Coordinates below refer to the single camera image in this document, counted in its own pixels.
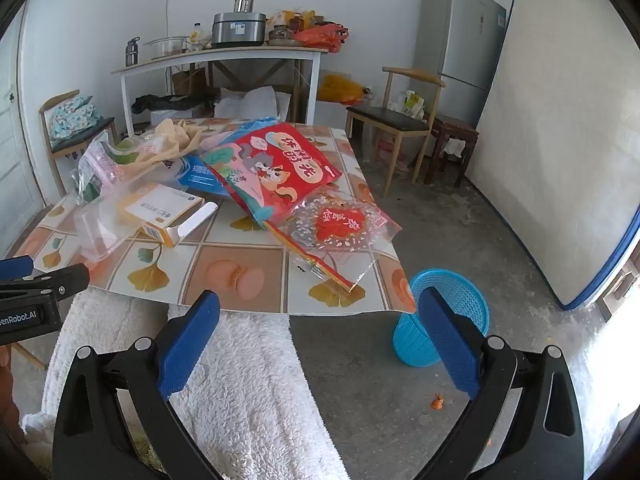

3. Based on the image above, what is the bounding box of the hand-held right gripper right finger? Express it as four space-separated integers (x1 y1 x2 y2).
415 285 587 480

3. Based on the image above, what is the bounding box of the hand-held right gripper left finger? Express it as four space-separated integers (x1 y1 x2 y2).
52 290 223 480

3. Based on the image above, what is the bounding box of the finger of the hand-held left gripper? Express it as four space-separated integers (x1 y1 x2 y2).
0 264 92 302
0 256 35 281

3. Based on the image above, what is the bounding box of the blue plastic basket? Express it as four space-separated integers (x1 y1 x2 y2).
392 268 491 368

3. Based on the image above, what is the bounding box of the orange white carton box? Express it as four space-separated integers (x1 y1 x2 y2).
117 183 219 248

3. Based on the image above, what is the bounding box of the clear bag with green contents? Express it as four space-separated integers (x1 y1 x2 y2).
75 130 166 202

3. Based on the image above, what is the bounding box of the blue packet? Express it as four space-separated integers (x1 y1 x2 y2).
170 155 236 197

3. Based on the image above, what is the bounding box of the red cartoon snack bag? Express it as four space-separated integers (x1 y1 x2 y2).
200 122 343 231

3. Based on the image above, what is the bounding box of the clear plastic container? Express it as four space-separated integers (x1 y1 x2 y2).
75 195 146 263

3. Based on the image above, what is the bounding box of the white fluffy blanket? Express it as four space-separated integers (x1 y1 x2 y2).
20 290 351 480

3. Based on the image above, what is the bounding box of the white door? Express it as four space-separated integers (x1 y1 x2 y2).
0 10 42 241

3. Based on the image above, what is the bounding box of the patterned tablecloth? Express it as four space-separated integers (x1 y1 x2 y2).
10 117 418 317

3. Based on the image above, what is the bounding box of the red yellow flat packet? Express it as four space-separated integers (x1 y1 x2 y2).
267 217 363 301

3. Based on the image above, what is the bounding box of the clear bag with red label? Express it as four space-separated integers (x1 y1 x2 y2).
280 192 403 291

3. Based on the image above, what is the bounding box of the wooden chair with cushion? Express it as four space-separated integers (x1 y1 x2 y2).
39 89 121 196

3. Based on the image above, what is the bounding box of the floral cushion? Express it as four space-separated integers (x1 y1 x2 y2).
47 95 103 142

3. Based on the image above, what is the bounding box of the beige cloth bag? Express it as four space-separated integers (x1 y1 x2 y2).
127 119 221 166

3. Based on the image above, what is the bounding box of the black bag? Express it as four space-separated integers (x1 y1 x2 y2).
131 92 201 116

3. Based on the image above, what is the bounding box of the dark wooden stool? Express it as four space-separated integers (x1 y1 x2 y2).
424 114 480 188

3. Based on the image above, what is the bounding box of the white mattress with blue edge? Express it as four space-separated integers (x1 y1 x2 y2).
465 0 640 311

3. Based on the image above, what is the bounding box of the wooden chair with dark seat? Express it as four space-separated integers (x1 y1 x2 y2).
346 66 447 198

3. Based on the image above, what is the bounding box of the cardboard box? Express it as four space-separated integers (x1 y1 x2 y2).
172 67 208 96

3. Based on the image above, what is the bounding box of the white green bag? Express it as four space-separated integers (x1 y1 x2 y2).
387 89 428 120

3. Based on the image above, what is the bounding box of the white plastic bag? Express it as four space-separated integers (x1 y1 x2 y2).
215 85 291 121

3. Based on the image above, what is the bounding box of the glass bowl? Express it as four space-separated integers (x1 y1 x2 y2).
145 36 192 59

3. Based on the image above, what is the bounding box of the yellow plastic bag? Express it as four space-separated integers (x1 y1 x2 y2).
317 74 373 106

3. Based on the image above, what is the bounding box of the white side table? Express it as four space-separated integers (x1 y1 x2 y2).
111 45 328 137

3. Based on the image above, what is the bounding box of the grey fridge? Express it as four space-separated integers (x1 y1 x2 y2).
412 0 507 126

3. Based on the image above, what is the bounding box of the grey rice cooker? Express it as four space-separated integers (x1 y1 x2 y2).
211 11 267 49

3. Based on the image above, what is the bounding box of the orange plastic bag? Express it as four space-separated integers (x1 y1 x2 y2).
294 22 350 54

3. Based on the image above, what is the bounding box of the yellow bag on side table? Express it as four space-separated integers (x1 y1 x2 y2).
265 10 316 33

